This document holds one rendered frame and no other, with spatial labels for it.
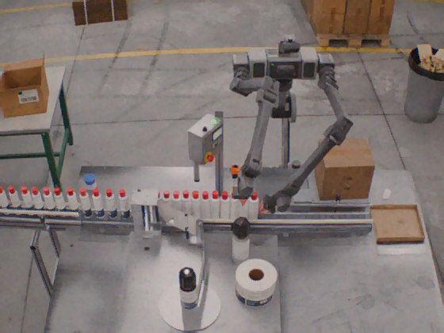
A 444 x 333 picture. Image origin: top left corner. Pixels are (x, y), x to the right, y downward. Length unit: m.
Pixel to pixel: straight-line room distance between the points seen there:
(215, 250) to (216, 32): 3.83
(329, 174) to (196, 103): 2.44
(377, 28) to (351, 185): 3.36
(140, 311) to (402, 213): 1.63
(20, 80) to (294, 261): 2.50
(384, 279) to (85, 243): 1.66
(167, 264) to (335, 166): 1.07
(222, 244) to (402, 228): 1.06
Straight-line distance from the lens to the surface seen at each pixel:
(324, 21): 6.48
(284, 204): 3.23
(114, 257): 3.37
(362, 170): 3.50
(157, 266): 3.24
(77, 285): 3.29
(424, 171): 5.27
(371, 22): 6.63
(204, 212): 3.37
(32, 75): 4.64
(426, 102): 5.63
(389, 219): 3.63
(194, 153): 3.14
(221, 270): 3.21
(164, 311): 3.06
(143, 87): 5.93
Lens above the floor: 3.44
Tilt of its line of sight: 43 degrees down
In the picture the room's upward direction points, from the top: straight up
